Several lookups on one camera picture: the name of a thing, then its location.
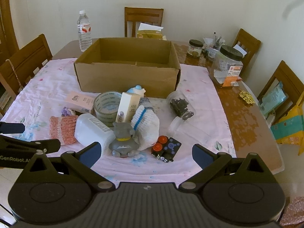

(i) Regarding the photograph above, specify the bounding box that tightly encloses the pink knitted cloth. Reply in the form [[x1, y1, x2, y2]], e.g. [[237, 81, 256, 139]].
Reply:
[[49, 115, 78, 146]]

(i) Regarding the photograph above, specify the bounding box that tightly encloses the white plastic bottle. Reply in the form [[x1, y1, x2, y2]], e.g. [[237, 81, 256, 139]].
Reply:
[[74, 113, 115, 156]]

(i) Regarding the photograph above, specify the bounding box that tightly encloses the purple flower hair tie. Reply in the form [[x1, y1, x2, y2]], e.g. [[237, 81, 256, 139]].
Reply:
[[61, 106, 77, 117]]

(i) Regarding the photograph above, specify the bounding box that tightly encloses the grey elephant toy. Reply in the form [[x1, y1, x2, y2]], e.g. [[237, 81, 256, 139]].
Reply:
[[109, 122, 139, 158]]

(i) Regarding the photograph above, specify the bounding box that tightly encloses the clear plastic jar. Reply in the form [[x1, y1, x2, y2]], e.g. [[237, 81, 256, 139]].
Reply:
[[167, 116, 188, 137]]

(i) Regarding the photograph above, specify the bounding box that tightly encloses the pink carton box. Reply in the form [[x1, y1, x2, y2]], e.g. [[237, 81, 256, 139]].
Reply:
[[64, 92, 94, 114]]

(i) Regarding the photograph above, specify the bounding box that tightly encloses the clear tape roll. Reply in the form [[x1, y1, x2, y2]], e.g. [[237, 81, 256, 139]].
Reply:
[[93, 92, 122, 127]]

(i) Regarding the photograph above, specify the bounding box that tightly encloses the clear jar with black bits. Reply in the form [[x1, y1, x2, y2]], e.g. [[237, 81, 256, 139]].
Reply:
[[166, 91, 195, 120]]

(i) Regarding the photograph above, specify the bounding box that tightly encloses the white blue-striped sock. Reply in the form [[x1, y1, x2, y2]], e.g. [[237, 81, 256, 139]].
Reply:
[[131, 105, 160, 151]]

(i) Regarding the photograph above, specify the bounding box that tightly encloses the cream carton box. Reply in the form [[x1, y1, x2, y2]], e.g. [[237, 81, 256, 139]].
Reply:
[[115, 92, 141, 123]]

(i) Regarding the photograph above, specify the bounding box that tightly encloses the pen holder clutter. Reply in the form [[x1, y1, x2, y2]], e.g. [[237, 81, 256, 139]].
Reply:
[[203, 32, 225, 62]]

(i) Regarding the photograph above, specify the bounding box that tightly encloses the black toy with orange buttons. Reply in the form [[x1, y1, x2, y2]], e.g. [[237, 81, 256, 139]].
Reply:
[[151, 135, 182, 163]]

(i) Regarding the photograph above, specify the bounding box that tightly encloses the wooden chair left side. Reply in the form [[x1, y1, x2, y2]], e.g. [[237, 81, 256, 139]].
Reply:
[[1, 34, 53, 100]]

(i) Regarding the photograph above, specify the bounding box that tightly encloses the pink floral tablecloth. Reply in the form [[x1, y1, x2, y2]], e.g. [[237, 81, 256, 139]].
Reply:
[[1, 57, 237, 188]]

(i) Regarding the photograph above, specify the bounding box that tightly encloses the gold snowflake coaster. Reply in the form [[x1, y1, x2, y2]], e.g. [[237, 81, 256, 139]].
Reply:
[[239, 90, 256, 105]]

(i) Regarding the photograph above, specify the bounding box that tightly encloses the yellow teal bag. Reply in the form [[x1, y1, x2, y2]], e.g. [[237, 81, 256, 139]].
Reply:
[[271, 101, 303, 155]]

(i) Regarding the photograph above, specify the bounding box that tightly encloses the grey knitted sock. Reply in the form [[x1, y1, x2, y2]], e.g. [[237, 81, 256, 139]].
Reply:
[[139, 97, 154, 111]]

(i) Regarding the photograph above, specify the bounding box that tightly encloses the blue white snowman doll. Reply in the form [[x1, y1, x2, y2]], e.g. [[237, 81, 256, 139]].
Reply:
[[127, 85, 146, 98]]

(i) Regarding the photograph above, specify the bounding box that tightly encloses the teal packet on chair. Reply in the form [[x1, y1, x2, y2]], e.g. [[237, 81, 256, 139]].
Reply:
[[259, 81, 287, 117]]

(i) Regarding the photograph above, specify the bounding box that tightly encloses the large clear black-lid jar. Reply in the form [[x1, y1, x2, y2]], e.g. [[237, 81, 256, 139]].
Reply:
[[209, 45, 243, 88]]

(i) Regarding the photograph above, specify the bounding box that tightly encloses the open cardboard box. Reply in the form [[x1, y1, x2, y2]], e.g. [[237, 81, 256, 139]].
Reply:
[[74, 38, 181, 98]]

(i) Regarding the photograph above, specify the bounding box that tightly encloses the wooden chair near right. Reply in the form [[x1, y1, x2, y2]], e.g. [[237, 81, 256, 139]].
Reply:
[[257, 60, 303, 123]]

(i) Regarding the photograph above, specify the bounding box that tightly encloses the small black-lid jar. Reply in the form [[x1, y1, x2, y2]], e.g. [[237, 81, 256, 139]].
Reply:
[[187, 39, 203, 58]]

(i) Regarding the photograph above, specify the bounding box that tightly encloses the clear water bottle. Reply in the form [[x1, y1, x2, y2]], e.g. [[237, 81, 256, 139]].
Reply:
[[77, 10, 92, 52]]

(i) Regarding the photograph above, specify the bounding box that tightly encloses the wooden chair behind table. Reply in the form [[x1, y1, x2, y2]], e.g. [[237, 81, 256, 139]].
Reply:
[[124, 7, 164, 38]]

